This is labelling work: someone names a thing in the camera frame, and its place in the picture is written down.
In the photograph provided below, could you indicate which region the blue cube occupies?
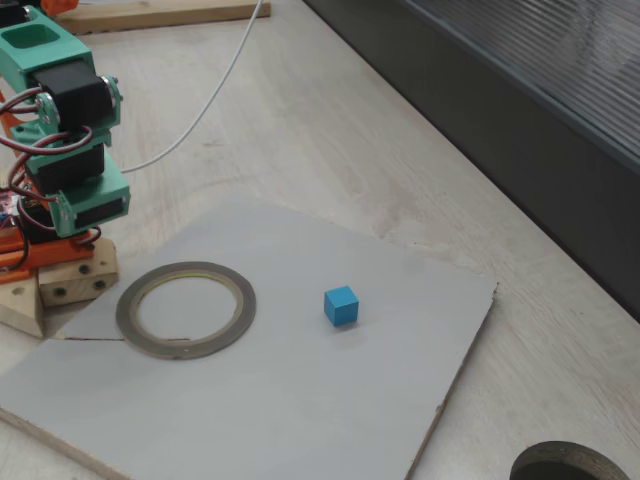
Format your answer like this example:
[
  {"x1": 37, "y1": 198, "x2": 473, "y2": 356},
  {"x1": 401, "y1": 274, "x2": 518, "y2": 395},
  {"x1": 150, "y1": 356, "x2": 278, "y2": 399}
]
[{"x1": 323, "y1": 285, "x2": 361, "y2": 327}]

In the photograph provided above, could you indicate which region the red controller circuit board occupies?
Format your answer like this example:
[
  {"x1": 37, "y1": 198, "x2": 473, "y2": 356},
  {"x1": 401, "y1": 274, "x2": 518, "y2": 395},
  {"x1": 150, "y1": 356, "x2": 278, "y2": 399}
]
[{"x1": 0, "y1": 188, "x2": 24, "y2": 236}]

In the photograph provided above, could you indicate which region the light wooden base block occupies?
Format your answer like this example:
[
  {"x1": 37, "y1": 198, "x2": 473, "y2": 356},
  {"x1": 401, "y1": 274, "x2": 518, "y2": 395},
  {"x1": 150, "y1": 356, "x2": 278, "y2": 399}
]
[{"x1": 37, "y1": 238, "x2": 120, "y2": 308}]

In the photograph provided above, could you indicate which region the long wooden base plank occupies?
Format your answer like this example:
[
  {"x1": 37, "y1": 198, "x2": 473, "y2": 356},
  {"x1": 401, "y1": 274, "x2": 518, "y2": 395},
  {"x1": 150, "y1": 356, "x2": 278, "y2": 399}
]
[{"x1": 0, "y1": 273, "x2": 46, "y2": 339}]

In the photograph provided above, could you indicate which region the thin varnished wooden plank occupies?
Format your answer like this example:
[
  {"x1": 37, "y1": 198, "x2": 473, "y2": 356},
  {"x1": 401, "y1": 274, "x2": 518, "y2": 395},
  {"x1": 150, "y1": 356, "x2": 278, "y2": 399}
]
[{"x1": 54, "y1": 1, "x2": 272, "y2": 36}]

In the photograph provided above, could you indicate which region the grey painted square board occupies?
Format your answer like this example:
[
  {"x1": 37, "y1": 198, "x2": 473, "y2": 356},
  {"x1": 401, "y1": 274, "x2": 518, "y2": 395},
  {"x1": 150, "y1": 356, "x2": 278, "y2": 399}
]
[{"x1": 0, "y1": 193, "x2": 500, "y2": 480}]

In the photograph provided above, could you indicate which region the frosted desk partition panel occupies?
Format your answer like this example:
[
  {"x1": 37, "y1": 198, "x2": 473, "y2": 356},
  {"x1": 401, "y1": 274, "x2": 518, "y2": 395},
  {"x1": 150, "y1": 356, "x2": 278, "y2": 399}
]
[{"x1": 302, "y1": 0, "x2": 640, "y2": 324}]

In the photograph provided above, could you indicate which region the orange controller board mount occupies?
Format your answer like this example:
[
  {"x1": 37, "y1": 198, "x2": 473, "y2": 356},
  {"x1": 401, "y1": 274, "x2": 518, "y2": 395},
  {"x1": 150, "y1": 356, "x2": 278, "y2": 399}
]
[{"x1": 0, "y1": 227, "x2": 31, "y2": 285}]

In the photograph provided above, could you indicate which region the grey tape ring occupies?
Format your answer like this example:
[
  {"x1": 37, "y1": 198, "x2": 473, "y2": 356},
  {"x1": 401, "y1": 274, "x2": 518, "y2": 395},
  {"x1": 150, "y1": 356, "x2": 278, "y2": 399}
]
[{"x1": 115, "y1": 260, "x2": 258, "y2": 361}]

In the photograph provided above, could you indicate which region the white usb cable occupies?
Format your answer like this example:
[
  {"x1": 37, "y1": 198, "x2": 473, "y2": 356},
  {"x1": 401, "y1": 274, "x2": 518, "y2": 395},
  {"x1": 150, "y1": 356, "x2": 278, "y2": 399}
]
[{"x1": 121, "y1": 0, "x2": 266, "y2": 175}]

